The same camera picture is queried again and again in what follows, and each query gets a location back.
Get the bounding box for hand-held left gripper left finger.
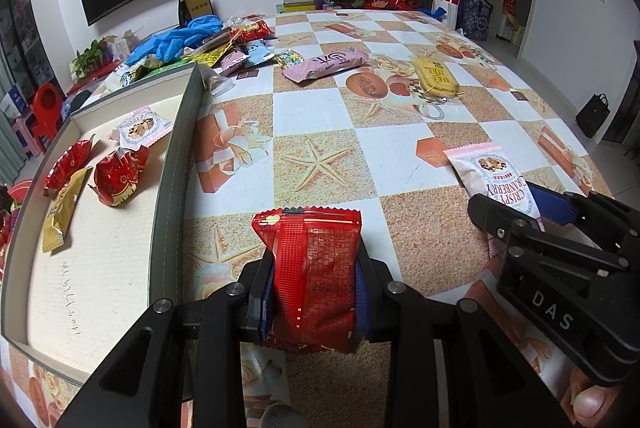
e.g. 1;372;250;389
54;258;276;428

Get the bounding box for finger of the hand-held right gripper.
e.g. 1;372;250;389
467;194;631;273
527;182;640;259

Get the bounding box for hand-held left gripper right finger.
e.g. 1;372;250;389
354;255;576;428

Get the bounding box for white pink-edged cranberry packet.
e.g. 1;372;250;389
108;106;174;152
444;143;546;259

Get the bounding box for red squared-pattern snack packet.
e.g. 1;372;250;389
251;207;363;355

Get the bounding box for grey box with beige lining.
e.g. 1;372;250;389
0;62;207;386

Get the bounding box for red snack packet white trim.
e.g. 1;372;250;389
89;145;151;209

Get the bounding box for gold snack packet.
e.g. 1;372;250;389
41;166;94;255

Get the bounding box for small red snack packet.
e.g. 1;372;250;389
42;135;96;196

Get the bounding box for person's right hand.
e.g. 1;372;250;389
570;373;640;428

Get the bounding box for black paper bag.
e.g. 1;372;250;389
576;94;612;139

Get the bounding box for yellow biscuit pack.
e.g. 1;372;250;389
411;55;463;101

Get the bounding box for red white carton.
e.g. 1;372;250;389
497;0;526;46

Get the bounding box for dark blue patterned bag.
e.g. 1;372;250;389
456;0;495;42

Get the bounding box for white paper bag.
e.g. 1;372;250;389
431;0;462;28

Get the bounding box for long pink snack packet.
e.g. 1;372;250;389
282;48;372;84

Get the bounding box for clear wrapped snack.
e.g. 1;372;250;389
202;72;236;96

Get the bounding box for small pink snack packet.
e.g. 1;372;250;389
220;50;249;76

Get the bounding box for small colourful snack packet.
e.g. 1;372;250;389
274;49;306;69

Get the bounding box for light blue snack packet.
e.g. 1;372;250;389
244;40;277;67

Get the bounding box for yellow flat snack packet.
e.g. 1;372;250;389
187;45;236;68

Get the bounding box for white green snack packet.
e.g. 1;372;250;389
105;62;146;91

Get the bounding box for red gift bag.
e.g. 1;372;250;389
0;180;31;259

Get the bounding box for red gold-print snack packet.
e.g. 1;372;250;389
229;20;276;46

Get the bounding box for blue rubber gloves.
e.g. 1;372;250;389
125;14;224;66

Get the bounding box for pink plastic stool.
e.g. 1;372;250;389
12;115;48;157

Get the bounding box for red plastic stool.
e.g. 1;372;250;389
31;82;68;143

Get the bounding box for small white boxes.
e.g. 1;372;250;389
107;30;143;58

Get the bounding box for small leafy plant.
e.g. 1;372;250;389
72;38;113;76

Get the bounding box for yellow paper bag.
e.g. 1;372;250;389
179;0;215;27

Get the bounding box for blue white box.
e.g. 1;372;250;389
0;85;26;123

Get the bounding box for glass cabinet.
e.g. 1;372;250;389
0;0;51;109

